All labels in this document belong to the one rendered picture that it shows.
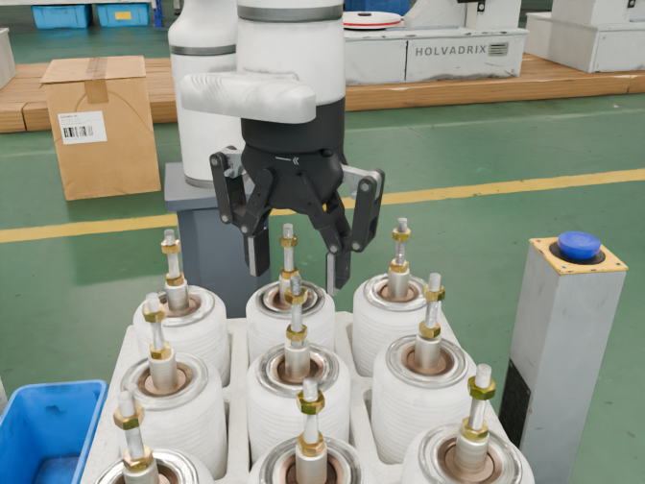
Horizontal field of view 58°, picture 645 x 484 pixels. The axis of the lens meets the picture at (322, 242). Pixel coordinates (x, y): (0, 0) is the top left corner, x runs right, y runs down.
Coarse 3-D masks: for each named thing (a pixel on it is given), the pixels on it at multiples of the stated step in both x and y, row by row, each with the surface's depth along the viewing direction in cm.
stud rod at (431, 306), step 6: (432, 276) 50; (438, 276) 50; (432, 282) 50; (438, 282) 50; (432, 288) 50; (438, 288) 50; (426, 306) 51; (432, 306) 51; (426, 312) 52; (432, 312) 51; (426, 318) 52; (432, 318) 51; (426, 324) 52; (432, 324) 52
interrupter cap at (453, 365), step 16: (416, 336) 57; (400, 352) 55; (448, 352) 55; (464, 352) 55; (400, 368) 53; (416, 368) 53; (448, 368) 53; (464, 368) 53; (416, 384) 51; (432, 384) 51; (448, 384) 51
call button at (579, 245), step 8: (568, 232) 60; (576, 232) 60; (584, 232) 60; (560, 240) 59; (568, 240) 58; (576, 240) 58; (584, 240) 58; (592, 240) 58; (568, 248) 58; (576, 248) 57; (584, 248) 57; (592, 248) 57; (576, 256) 58; (584, 256) 58; (592, 256) 58
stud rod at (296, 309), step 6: (294, 276) 49; (294, 282) 48; (300, 282) 49; (294, 288) 49; (300, 288) 49; (294, 306) 49; (300, 306) 50; (294, 312) 50; (300, 312) 50; (294, 318) 50; (300, 318) 50; (294, 324) 50; (300, 324) 50; (294, 330) 51; (294, 342) 51; (300, 342) 51
